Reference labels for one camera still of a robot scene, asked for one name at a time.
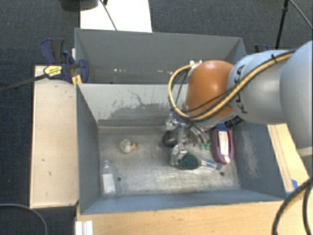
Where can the pale wood board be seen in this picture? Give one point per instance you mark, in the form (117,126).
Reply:
(55,143)

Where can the white toy duck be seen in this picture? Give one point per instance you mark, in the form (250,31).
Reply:
(127,146)

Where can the dark grey rounded object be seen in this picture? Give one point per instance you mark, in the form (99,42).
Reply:
(169,139)

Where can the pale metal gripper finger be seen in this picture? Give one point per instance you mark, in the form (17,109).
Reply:
(171,125)
(178,154)

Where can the grey metal bin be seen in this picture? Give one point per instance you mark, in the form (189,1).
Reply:
(146,101)

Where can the clear plastic bottle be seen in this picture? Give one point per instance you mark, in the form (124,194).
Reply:
(108,179)

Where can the small clear glass bottle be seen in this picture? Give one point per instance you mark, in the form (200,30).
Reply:
(210,164)

